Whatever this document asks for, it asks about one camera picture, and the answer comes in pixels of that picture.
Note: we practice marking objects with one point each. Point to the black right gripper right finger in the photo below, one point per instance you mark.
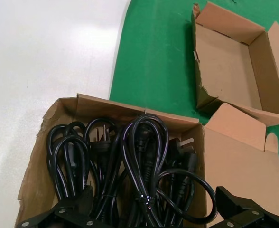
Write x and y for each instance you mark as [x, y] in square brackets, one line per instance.
[236, 213]

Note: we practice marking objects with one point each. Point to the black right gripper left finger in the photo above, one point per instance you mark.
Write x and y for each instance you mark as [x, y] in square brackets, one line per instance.
[68, 211]

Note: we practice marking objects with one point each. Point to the cardboard box with open lid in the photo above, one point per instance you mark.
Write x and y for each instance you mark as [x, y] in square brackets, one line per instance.
[244, 166]

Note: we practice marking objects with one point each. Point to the cardboard box with torn rim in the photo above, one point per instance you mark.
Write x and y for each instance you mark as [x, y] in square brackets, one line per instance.
[229, 71]

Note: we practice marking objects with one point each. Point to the green table cloth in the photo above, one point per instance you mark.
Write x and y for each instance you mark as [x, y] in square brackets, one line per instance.
[153, 59]

